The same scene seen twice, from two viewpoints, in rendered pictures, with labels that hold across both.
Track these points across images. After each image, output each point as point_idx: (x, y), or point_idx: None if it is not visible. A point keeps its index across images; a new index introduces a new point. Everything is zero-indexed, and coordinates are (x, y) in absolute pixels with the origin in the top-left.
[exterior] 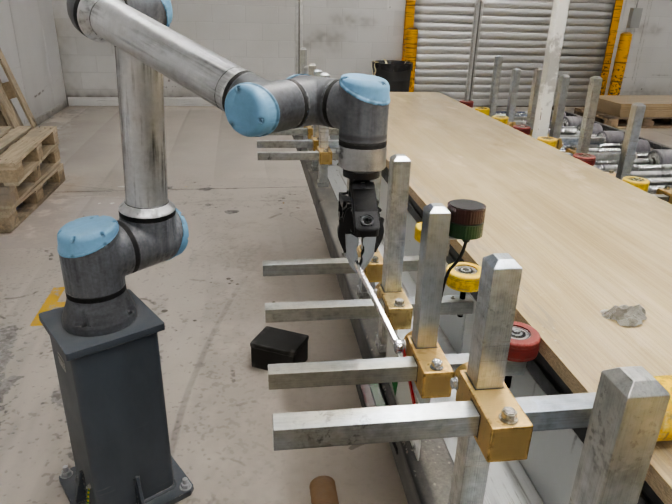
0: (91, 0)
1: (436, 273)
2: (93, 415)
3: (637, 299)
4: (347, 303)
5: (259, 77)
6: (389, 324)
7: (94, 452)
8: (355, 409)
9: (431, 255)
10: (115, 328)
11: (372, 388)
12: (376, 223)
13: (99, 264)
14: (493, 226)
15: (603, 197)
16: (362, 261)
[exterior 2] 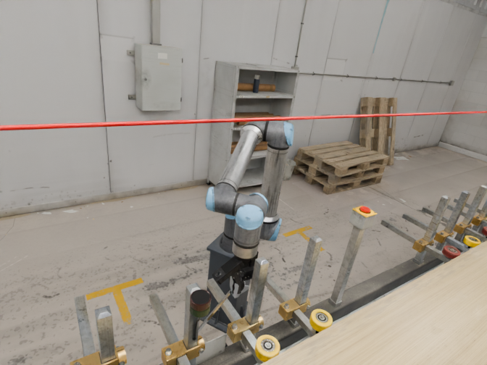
0: (243, 129)
1: (187, 315)
2: (210, 274)
3: None
4: (228, 306)
5: (224, 187)
6: (201, 324)
7: (207, 287)
8: (87, 316)
9: (186, 305)
10: (227, 250)
11: None
12: (218, 278)
13: (230, 224)
14: (358, 353)
15: None
16: (233, 293)
